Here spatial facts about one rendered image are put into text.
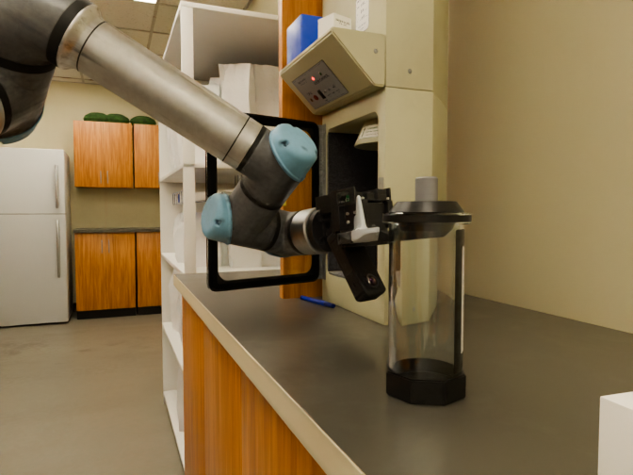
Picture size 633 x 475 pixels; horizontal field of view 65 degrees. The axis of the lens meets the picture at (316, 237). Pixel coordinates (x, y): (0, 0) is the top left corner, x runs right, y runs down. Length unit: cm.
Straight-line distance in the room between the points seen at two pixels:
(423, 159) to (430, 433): 62
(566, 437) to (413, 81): 71
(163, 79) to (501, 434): 58
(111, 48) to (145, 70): 5
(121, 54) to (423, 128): 59
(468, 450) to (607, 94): 85
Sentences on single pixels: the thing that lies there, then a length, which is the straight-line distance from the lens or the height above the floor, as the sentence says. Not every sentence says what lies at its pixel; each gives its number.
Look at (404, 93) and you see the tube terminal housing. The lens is 104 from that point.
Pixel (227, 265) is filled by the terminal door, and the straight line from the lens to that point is 113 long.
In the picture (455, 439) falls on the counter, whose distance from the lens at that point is 56.
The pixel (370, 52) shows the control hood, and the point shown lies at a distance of 102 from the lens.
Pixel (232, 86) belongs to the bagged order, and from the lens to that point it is 227.
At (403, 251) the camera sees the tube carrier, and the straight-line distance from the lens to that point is 60.
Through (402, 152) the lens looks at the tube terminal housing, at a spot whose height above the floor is 128.
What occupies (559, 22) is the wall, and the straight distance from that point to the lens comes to 132.
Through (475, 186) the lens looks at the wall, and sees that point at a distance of 145.
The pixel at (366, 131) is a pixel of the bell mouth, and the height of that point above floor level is 134.
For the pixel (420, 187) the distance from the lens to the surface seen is 63.
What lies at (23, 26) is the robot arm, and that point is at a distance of 75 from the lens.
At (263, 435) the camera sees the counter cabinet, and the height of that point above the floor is 79.
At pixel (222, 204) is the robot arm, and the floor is 118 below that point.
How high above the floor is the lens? 117
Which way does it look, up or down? 3 degrees down
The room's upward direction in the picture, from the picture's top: straight up
